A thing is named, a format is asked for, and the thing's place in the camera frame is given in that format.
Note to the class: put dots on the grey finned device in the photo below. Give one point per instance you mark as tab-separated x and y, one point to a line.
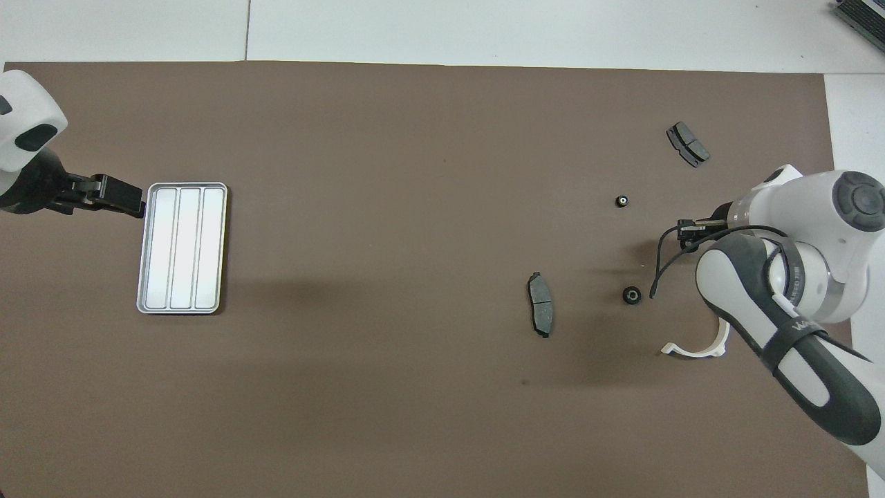
861	17

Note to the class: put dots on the silver metal tray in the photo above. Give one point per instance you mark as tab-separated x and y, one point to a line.
173	277

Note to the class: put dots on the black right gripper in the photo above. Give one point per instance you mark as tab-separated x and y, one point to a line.
724	216

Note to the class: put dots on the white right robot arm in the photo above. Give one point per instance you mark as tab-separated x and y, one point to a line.
795	207

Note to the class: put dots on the short dark brake pad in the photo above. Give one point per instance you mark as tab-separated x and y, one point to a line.
688	144

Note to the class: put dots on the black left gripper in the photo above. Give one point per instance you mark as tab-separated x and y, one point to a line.
38	190

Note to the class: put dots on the brown table mat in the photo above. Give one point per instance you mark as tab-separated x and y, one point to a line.
380	138

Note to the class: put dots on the white curved plastic bracket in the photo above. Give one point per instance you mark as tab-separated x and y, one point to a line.
691	352

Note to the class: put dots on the long dark brake pad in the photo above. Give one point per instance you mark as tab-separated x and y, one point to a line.
541	304

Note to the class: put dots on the small black bearing gear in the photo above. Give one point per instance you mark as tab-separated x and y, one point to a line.
622	201

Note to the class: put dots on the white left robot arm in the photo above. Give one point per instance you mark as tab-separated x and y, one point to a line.
21	104

